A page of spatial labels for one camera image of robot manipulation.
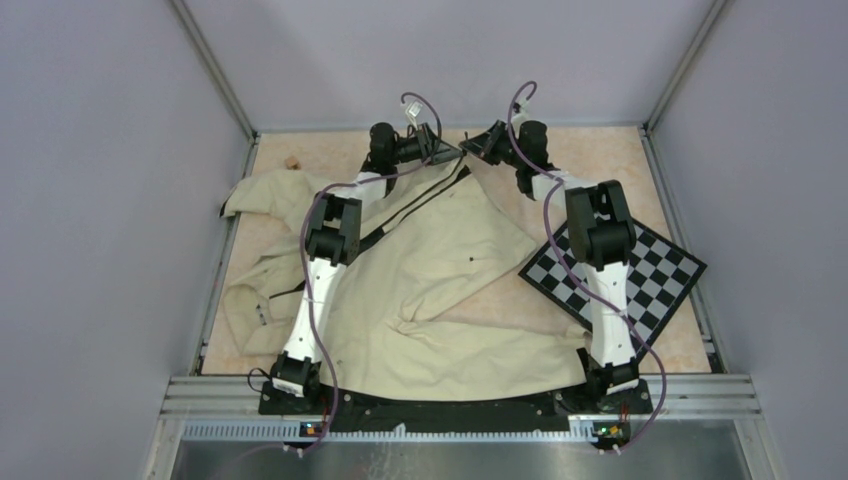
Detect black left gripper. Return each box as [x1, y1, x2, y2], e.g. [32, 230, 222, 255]
[388, 123, 462, 167]

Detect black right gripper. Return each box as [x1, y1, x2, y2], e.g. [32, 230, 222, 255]
[458, 122, 525, 172]

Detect beige zip jacket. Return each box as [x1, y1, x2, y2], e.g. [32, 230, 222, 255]
[223, 163, 585, 401]

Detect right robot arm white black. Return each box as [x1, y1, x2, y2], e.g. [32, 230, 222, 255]
[460, 120, 639, 412]

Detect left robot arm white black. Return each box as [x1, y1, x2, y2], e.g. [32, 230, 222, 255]
[270, 122, 463, 414]

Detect black white checkerboard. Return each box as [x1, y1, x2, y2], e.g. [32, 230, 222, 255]
[517, 215, 708, 362]

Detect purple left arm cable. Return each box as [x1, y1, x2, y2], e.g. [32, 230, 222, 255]
[284, 92, 444, 458]

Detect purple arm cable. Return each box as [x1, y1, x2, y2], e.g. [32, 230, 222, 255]
[507, 80, 670, 456]
[284, 92, 444, 458]

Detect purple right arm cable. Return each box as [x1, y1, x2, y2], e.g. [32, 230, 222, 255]
[507, 80, 670, 456]

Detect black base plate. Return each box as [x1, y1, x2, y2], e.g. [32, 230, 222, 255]
[258, 382, 653, 433]

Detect aluminium frame rail front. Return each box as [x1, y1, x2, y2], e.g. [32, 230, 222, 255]
[160, 374, 762, 445]

